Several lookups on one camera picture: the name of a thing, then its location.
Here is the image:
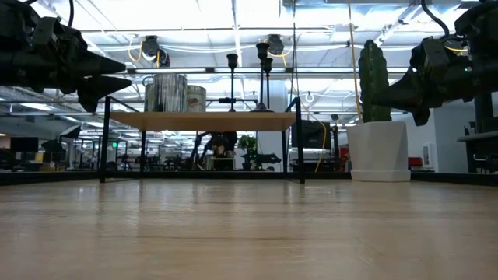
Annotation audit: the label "small black monitor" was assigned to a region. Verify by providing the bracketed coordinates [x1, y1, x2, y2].
[9, 136, 40, 153]

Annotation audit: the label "green potted plant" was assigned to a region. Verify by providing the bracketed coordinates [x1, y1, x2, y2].
[237, 135, 258, 171]

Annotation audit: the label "black screen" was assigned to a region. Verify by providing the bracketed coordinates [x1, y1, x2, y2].
[290, 120, 332, 150]

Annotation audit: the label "grey desk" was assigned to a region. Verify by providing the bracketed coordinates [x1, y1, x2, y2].
[457, 131, 498, 174]

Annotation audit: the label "black monitor with stand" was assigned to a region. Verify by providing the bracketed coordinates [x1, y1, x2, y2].
[473, 91, 494, 135]

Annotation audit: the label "black background machine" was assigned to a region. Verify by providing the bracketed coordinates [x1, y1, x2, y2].
[240, 152, 282, 171]

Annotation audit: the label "person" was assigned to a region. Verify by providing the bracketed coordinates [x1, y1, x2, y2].
[190, 131, 238, 171]

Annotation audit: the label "yellow hanging cable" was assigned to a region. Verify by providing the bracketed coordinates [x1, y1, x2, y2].
[347, 0, 365, 121]

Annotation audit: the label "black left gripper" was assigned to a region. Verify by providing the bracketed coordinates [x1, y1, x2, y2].
[23, 15, 132, 114]

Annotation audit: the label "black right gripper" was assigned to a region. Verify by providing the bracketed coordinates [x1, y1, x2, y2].
[371, 37, 474, 126]

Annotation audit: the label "black ceiling cable reel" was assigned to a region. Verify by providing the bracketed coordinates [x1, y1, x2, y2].
[443, 38, 468, 54]
[266, 33, 287, 58]
[140, 34, 171, 68]

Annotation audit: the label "white hexagonal plant pot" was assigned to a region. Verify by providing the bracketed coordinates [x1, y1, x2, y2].
[345, 120, 412, 183]

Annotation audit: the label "glass candle jar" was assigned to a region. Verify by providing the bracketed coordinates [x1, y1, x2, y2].
[152, 73, 188, 113]
[187, 85, 208, 113]

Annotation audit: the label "wooden shelf riser black legs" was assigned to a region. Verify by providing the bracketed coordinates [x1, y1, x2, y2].
[99, 96, 307, 184]

